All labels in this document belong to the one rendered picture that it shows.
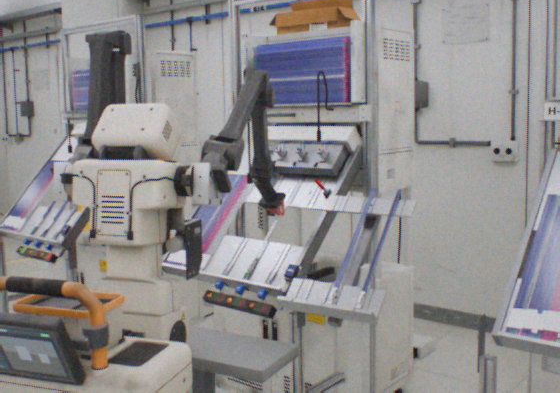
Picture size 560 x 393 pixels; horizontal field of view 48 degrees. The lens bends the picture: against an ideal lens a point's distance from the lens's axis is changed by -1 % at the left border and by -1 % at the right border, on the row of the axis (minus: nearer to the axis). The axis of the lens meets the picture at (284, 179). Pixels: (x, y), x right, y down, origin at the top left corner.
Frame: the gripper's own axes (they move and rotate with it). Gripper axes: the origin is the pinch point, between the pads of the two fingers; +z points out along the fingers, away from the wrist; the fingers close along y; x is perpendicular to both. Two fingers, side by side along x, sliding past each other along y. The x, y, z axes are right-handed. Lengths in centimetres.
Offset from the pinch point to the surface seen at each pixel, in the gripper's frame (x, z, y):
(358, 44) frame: -60, -37, -24
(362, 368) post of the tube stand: 41, 31, -45
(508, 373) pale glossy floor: -30, 149, -51
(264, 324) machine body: 26, 45, 18
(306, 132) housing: -37.3, -10.3, 3.0
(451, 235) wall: -109, 139, 5
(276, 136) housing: -35.0, -10.2, 18.2
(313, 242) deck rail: 10.8, 2.0, -20.9
